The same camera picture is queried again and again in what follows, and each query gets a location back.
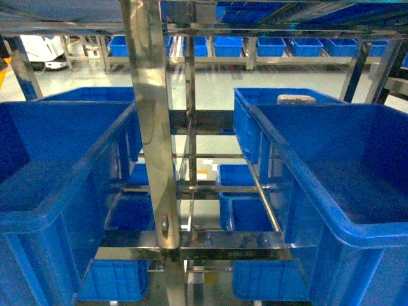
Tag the steel shelf rack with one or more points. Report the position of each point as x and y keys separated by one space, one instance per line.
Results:
x=144 y=222

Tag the grey container in bin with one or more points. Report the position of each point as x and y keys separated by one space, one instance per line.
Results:
x=295 y=99

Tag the background steel bin shelf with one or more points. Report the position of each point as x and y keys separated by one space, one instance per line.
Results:
x=248 y=58

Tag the large blue bin right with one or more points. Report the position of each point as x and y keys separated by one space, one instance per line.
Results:
x=340 y=172

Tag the large blue bin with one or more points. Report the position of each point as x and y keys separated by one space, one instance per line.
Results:
x=60 y=162
x=340 y=172

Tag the lower blue bin right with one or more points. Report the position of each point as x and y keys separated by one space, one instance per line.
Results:
x=268 y=281

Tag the large blue bin left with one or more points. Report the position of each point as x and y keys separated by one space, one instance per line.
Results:
x=60 y=162

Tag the lower blue bin left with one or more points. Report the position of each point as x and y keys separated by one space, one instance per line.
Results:
x=115 y=280

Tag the white mobile robot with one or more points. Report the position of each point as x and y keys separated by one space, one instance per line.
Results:
x=44 y=52

